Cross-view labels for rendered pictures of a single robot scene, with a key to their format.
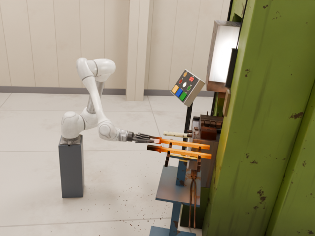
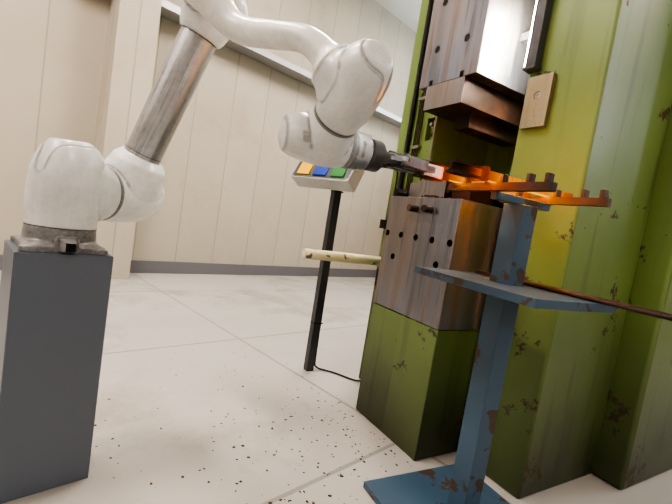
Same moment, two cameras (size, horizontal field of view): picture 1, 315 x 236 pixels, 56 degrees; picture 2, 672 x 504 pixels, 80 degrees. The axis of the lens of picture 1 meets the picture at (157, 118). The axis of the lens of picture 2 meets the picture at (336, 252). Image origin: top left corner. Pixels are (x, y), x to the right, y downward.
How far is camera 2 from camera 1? 1.84 m
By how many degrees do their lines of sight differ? 39
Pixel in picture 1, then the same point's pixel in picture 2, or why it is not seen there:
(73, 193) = (48, 471)
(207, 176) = (477, 298)
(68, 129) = (69, 187)
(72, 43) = not seen: outside the picture
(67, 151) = (54, 280)
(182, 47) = (202, 183)
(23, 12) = not seen: outside the picture
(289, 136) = (654, 158)
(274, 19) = not seen: outside the picture
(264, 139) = (630, 160)
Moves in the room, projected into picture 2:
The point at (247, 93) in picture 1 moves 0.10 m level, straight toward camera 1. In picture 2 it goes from (624, 45) to (660, 31)
